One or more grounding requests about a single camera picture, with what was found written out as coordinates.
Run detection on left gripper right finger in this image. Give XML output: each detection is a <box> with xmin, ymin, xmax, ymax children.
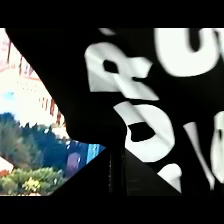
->
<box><xmin>123</xmin><ymin>148</ymin><xmax>183</xmax><ymax>197</ymax></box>

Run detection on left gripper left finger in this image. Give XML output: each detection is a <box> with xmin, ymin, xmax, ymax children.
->
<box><xmin>49</xmin><ymin>147</ymin><xmax>113</xmax><ymax>197</ymax></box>

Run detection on black T-shirt striped sleeves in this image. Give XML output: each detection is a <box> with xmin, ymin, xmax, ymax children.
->
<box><xmin>4</xmin><ymin>27</ymin><xmax>224</xmax><ymax>197</ymax></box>

